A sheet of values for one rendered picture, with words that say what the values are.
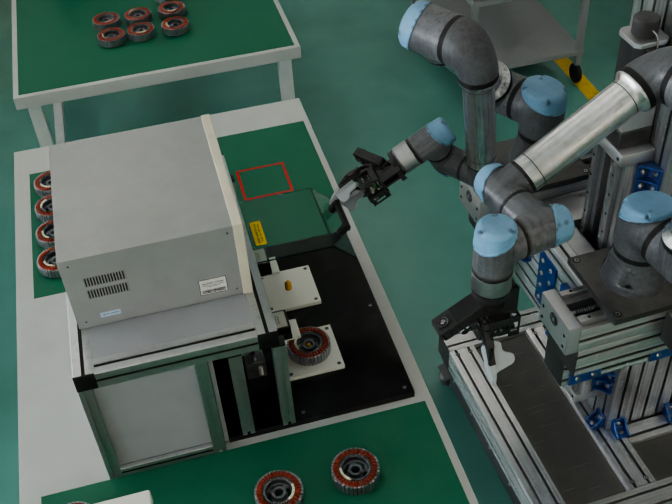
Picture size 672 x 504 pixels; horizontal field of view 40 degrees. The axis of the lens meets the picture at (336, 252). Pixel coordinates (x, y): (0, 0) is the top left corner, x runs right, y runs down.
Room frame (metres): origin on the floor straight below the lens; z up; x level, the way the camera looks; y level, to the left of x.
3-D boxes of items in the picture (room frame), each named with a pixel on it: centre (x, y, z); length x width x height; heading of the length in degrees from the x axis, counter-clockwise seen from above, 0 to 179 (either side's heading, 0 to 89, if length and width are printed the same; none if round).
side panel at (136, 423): (1.32, 0.43, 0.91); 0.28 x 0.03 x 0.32; 102
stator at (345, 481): (1.24, -0.01, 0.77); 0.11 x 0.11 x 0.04
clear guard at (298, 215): (1.79, 0.13, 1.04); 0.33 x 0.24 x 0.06; 102
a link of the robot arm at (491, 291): (1.23, -0.28, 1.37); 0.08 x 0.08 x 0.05
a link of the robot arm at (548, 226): (1.28, -0.37, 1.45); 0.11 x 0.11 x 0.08; 23
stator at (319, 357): (1.61, 0.09, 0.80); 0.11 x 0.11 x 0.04
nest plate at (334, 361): (1.61, 0.09, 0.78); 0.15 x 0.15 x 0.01; 12
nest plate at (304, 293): (1.84, 0.14, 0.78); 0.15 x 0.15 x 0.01; 12
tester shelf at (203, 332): (1.66, 0.43, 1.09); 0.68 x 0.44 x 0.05; 12
